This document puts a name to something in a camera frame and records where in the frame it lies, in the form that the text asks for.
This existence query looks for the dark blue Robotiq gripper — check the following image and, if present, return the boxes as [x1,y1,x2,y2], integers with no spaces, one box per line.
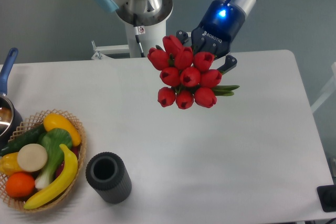
[176,0,257,74]

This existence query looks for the red tulip bouquet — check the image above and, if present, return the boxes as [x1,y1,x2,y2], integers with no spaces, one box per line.
[147,35,239,110]

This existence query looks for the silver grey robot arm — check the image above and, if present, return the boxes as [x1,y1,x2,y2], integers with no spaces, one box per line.
[94,0,257,73]

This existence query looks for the dark grey ribbed vase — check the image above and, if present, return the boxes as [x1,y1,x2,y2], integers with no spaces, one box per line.
[86,152,132,204]

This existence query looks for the green bok choy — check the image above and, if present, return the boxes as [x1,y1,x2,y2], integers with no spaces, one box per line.
[35,128,72,190]

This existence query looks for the yellow banana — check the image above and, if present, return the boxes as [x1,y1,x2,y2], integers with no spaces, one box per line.
[24,144,78,210]

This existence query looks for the black device at table edge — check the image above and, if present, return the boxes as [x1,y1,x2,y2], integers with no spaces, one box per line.
[317,185,336,212]

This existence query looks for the green cucumber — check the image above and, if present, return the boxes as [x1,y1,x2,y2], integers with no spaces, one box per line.
[1,124,46,157]

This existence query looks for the beige round radish slice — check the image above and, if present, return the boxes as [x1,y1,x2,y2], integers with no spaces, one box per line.
[17,144,48,172]

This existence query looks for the yellow bell pepper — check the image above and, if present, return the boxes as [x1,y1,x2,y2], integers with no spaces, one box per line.
[1,152,24,176]

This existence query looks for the orange fruit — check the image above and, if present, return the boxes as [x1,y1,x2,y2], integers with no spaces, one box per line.
[5,172,35,198]

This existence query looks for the woven wicker basket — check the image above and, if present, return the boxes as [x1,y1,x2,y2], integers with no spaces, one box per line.
[1,109,87,213]

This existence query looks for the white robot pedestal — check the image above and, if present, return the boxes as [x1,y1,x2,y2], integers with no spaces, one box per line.
[91,20,166,60]

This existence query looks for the blue handled saucepan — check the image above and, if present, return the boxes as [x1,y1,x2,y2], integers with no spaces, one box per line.
[1,48,23,149]

